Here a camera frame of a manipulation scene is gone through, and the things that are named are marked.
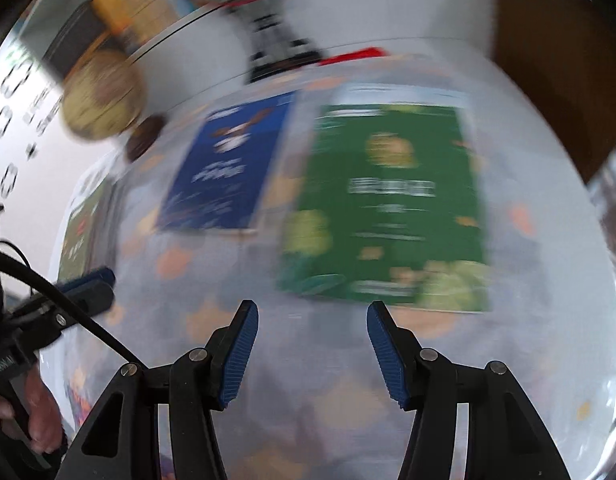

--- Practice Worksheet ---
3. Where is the bright green book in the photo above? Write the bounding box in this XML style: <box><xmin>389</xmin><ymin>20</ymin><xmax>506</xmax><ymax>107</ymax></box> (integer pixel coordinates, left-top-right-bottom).
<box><xmin>277</xmin><ymin>102</ymin><xmax>493</xmax><ymax>315</ymax></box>

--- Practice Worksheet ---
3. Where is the black cable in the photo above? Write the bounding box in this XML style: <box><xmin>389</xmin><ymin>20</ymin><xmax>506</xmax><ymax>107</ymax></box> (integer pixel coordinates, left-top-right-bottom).
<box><xmin>0</xmin><ymin>246</ymin><xmax>141</xmax><ymax>365</ymax></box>

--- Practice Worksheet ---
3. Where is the blue eagle book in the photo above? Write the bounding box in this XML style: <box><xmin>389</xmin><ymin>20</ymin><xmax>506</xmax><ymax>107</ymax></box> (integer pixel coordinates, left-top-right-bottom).
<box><xmin>155</xmin><ymin>91</ymin><xmax>297</xmax><ymax>235</ymax></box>

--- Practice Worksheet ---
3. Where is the row of dark brown books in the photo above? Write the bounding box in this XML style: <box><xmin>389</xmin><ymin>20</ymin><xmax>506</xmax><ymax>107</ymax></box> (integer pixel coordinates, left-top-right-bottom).
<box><xmin>40</xmin><ymin>0</ymin><xmax>111</xmax><ymax>81</ymax></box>

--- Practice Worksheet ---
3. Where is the brown wooden cabinet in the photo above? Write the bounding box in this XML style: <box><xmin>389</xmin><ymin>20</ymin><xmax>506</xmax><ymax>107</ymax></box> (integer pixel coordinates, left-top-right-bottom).
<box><xmin>488</xmin><ymin>0</ymin><xmax>616</xmax><ymax>183</ymax></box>

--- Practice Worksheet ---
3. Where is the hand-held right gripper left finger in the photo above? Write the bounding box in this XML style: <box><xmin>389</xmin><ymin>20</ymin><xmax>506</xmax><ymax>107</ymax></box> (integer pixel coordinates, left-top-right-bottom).
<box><xmin>55</xmin><ymin>300</ymin><xmax>259</xmax><ymax>480</ymax></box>

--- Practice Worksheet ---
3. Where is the person's left hand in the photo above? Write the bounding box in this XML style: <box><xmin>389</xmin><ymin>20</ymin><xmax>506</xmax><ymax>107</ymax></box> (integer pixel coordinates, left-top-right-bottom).
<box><xmin>25</xmin><ymin>362</ymin><xmax>64</xmax><ymax>455</ymax></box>

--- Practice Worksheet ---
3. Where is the row of yellow blue books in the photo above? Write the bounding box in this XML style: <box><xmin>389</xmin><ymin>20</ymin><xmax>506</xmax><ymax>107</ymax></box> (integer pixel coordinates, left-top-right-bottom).
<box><xmin>90</xmin><ymin>0</ymin><xmax>189</xmax><ymax>46</ymax></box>

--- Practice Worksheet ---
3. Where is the wall sticker set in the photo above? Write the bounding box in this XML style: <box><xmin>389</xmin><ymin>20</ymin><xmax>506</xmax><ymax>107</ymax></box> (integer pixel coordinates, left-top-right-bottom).
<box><xmin>0</xmin><ymin>55</ymin><xmax>56</xmax><ymax>201</ymax></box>

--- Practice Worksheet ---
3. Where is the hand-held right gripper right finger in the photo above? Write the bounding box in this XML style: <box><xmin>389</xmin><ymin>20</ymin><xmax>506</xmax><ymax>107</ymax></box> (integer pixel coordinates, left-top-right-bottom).
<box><xmin>366</xmin><ymin>301</ymin><xmax>571</xmax><ymax>480</ymax></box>

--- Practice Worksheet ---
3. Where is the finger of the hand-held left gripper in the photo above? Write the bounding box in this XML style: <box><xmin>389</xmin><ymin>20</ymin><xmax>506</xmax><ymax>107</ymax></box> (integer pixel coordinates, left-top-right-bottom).
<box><xmin>55</xmin><ymin>266</ymin><xmax>116</xmax><ymax>297</ymax></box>
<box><xmin>8</xmin><ymin>281</ymin><xmax>116</xmax><ymax>331</ymax></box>

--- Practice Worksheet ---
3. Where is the yellow desk globe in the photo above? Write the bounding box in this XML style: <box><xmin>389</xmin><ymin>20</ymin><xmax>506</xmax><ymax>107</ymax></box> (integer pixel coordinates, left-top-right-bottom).
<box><xmin>58</xmin><ymin>47</ymin><xmax>169</xmax><ymax>162</ymax></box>

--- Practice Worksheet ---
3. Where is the olive green book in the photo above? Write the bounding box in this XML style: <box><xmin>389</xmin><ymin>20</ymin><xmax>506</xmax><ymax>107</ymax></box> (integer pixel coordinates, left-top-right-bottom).
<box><xmin>56</xmin><ymin>177</ymin><xmax>119</xmax><ymax>288</ymax></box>

